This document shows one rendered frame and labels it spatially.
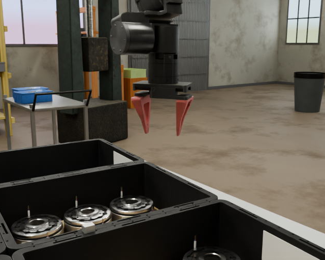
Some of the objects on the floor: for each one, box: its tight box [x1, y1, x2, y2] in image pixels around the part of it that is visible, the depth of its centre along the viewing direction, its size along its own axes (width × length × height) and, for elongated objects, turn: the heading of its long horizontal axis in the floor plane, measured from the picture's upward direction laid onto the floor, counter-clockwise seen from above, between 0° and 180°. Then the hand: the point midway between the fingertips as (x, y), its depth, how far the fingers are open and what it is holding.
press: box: [56, 0, 128, 143], centre depth 489 cm, size 73×91×284 cm
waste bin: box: [294, 72, 325, 112], centre depth 746 cm, size 56×56×71 cm
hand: (162, 130), depth 78 cm, fingers open, 6 cm apart
